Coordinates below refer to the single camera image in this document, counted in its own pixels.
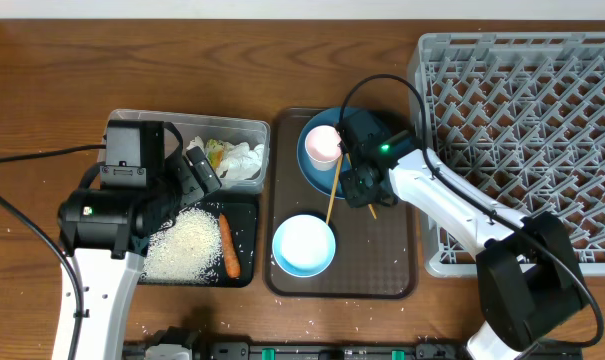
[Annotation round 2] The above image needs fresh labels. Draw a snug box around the white tissue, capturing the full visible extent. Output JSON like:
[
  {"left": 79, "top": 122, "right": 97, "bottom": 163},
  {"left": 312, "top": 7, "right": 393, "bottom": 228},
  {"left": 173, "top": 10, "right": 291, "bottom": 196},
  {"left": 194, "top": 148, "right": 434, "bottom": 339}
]
[
  {"left": 186, "top": 136, "right": 205, "bottom": 151},
  {"left": 216, "top": 142, "right": 264, "bottom": 180}
]

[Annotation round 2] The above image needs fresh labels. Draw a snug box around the green yellow snack wrapper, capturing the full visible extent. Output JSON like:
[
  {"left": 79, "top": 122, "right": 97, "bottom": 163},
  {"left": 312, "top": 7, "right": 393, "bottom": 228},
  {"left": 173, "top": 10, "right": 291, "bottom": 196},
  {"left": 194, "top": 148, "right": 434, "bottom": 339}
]
[{"left": 204, "top": 139, "right": 229, "bottom": 170}]

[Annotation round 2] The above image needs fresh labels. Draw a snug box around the wooden chopstick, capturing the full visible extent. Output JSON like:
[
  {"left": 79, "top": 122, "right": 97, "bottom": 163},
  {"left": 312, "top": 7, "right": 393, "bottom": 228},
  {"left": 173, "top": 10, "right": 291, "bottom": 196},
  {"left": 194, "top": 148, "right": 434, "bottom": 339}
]
[
  {"left": 368, "top": 204, "right": 378, "bottom": 220},
  {"left": 325, "top": 154, "right": 344, "bottom": 225}
]

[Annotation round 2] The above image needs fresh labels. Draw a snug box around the white rice pile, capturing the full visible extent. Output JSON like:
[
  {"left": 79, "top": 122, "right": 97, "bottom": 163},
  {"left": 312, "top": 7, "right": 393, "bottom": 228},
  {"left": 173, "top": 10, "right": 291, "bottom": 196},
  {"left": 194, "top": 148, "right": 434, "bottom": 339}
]
[{"left": 141, "top": 208, "right": 222, "bottom": 285}]

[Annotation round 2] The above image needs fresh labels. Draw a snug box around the pink cup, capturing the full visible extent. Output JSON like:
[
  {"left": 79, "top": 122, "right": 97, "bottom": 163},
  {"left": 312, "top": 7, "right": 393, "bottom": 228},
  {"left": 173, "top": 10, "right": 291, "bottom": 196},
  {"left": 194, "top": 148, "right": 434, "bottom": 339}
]
[{"left": 304, "top": 125, "right": 342, "bottom": 171}]

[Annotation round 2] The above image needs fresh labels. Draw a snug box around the orange carrot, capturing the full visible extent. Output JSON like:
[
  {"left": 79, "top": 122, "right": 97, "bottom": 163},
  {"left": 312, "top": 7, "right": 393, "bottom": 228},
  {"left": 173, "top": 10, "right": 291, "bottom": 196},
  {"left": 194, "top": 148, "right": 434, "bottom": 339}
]
[{"left": 219, "top": 214, "right": 241, "bottom": 278}]

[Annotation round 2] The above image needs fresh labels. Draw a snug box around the light blue bowl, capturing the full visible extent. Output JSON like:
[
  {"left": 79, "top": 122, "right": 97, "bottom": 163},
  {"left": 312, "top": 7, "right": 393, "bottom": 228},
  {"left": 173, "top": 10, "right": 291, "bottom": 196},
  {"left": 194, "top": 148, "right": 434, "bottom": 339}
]
[{"left": 271, "top": 214, "right": 337, "bottom": 278}]

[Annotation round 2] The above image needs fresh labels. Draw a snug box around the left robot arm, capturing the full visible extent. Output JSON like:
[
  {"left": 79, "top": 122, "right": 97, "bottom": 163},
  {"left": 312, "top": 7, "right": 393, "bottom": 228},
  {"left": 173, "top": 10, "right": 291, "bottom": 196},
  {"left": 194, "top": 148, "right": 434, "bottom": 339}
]
[{"left": 53, "top": 147, "right": 221, "bottom": 359}]

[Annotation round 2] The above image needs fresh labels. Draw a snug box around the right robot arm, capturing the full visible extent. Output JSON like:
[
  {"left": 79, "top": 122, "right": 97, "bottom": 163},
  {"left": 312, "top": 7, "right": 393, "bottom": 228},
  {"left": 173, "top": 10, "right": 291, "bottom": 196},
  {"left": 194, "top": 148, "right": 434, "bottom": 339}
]
[{"left": 340, "top": 131, "right": 588, "bottom": 359}]

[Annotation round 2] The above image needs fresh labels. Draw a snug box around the grey dishwasher rack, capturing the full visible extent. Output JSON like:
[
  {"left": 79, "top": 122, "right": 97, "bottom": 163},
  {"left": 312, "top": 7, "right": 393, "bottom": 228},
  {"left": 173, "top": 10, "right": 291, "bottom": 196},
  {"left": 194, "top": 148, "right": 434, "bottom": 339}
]
[{"left": 408, "top": 32, "right": 605, "bottom": 276}]

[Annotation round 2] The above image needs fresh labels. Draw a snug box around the clear plastic bin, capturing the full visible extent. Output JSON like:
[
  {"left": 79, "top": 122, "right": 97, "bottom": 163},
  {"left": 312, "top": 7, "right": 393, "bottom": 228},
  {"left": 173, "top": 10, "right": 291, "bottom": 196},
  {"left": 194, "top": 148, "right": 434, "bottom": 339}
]
[{"left": 109, "top": 109, "right": 271, "bottom": 195}]

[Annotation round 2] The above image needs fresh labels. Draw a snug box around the dark blue plate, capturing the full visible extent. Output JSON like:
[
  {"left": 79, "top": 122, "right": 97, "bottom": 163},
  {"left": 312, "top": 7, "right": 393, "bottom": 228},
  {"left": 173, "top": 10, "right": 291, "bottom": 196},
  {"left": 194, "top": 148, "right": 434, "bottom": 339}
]
[{"left": 295, "top": 106, "right": 398, "bottom": 199}]

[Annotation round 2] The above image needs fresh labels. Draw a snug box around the black tray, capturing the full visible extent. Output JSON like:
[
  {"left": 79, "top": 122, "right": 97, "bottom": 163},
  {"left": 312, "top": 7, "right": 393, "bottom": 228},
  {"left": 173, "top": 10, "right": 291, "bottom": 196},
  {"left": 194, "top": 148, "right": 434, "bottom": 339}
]
[{"left": 138, "top": 194, "right": 259, "bottom": 288}]

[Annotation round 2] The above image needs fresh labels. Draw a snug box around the brown serving tray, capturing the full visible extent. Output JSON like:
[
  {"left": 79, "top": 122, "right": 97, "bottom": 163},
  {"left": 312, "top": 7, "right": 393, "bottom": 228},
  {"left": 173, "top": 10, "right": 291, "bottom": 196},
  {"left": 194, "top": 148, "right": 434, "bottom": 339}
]
[{"left": 264, "top": 108, "right": 419, "bottom": 299}]

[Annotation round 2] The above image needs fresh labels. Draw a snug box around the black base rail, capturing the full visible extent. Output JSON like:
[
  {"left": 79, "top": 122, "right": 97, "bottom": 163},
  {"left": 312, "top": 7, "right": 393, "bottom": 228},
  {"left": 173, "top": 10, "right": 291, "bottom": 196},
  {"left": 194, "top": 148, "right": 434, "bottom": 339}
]
[{"left": 121, "top": 342, "right": 584, "bottom": 360}]

